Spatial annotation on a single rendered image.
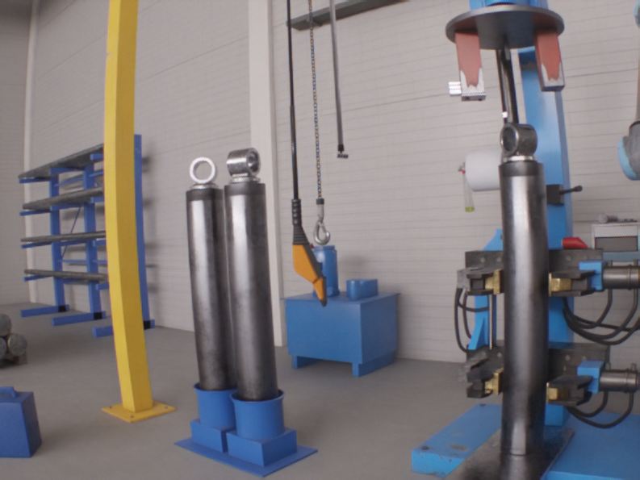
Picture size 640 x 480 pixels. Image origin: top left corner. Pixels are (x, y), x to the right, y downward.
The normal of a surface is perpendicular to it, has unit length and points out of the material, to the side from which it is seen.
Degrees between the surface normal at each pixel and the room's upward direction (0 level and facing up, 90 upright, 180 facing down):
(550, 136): 90
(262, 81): 90
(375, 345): 90
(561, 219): 90
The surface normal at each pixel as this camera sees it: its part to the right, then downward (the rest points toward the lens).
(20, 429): 0.18, 0.00
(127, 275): 0.78, -0.03
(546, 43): -0.22, 0.03
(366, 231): -0.62, 0.04
